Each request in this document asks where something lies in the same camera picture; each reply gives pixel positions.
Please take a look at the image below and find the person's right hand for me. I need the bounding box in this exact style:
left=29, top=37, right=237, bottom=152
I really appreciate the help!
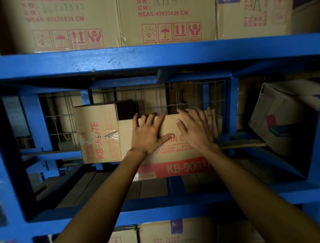
left=176, top=107, right=223, bottom=159

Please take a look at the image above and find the person's left hand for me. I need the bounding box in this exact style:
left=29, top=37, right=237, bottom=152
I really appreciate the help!
left=130, top=112, right=175, bottom=158

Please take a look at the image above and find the red lettered cardboard box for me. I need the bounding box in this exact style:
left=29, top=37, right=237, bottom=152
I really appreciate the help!
left=117, top=109, right=220, bottom=182
left=72, top=99, right=137, bottom=165

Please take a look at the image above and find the blue metal shelving rack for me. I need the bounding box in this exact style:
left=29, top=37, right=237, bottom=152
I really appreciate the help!
left=0, top=32, right=320, bottom=243

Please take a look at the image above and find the row of top-shelf cartons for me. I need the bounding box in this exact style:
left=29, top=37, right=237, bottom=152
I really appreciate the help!
left=0, top=0, right=320, bottom=243

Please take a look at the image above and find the person's right forearm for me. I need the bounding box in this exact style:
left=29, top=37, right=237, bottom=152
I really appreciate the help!
left=204, top=149, right=320, bottom=243

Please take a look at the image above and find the person's left forearm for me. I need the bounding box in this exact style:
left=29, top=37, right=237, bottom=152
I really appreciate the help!
left=54, top=150, right=148, bottom=243

